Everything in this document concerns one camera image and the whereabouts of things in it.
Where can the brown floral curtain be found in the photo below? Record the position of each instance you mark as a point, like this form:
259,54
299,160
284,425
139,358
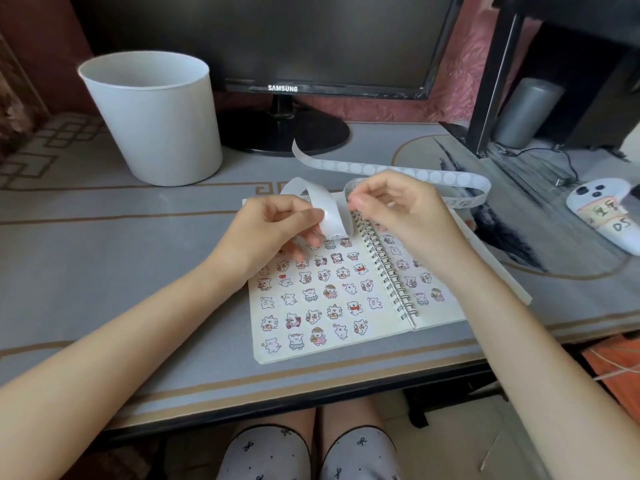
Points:
20,104

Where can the grey cylindrical speaker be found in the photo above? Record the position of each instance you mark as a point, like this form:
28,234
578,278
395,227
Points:
525,117

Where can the orange woven bag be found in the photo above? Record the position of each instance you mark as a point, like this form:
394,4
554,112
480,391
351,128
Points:
615,389

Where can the person's right hand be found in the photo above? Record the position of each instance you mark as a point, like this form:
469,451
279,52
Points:
420,219

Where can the black plug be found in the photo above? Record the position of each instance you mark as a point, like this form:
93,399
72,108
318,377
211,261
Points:
560,181

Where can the cream spiral notebook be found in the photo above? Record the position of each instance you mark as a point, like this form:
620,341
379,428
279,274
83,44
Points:
390,322

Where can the person's leg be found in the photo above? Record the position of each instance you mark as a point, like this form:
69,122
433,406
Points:
295,419
350,414

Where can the grey patterned desk mat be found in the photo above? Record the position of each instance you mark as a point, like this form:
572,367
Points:
100,244

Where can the person's right forearm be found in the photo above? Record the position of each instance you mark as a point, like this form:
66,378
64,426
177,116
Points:
525,364

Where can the white sticker strip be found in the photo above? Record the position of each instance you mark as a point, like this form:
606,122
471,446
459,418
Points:
400,170

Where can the person's right leg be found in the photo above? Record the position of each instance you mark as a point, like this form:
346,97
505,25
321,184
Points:
350,414

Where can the black computer monitor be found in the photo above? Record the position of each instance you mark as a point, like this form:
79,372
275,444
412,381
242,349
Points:
280,34

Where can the person's left forearm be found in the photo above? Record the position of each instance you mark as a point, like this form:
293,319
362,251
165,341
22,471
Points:
110,359

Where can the white labelled VR controller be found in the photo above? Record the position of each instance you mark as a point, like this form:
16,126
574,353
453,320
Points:
607,219

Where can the person's left leg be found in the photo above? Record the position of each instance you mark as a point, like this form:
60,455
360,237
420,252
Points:
295,419

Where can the black desk frame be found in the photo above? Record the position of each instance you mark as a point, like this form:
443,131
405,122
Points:
415,409

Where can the grey bow-print shorts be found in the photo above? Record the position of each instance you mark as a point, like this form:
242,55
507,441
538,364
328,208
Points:
265,459

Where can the black shelf frame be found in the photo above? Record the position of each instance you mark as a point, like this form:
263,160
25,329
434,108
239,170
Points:
492,79

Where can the person's left hand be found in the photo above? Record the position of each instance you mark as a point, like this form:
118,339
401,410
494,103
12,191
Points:
255,234

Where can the round cartoon sticker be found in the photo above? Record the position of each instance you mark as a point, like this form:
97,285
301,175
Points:
318,336
355,307
272,344
361,325
340,330
334,311
375,303
296,340

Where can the white plastic waste bin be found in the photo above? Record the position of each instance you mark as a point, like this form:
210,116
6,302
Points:
160,134

